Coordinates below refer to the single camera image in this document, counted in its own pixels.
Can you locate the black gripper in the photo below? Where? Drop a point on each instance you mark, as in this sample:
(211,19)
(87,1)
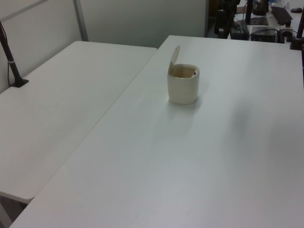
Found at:
(228,4)

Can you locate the cream trash bin with flip lid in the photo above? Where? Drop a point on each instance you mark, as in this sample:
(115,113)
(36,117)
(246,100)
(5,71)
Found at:
(182,90)

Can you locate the dark box with green part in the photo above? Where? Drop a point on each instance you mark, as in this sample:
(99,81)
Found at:
(240,32)

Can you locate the black monitor stand pole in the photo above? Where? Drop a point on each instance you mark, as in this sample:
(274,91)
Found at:
(248,12)

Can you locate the black flat pad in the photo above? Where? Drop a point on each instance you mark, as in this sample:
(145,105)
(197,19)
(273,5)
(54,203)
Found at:
(259,21)

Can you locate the dark round container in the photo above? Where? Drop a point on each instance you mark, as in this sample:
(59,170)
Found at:
(260,7)

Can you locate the black electronics box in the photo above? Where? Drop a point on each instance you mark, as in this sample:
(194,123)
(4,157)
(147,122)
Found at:
(264,33)

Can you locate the black keyboard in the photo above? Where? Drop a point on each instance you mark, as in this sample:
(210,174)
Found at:
(282,14)

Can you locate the black computer mouse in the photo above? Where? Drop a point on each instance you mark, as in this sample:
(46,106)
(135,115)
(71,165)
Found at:
(296,10)

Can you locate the black camera pole with clamp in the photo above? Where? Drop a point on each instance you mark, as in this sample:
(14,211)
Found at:
(298,35)

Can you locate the grey partition frame post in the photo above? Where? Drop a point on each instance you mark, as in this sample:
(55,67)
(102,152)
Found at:
(81,21)

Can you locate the black camera pole with base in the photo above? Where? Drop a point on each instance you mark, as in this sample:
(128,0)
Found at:
(12,63)

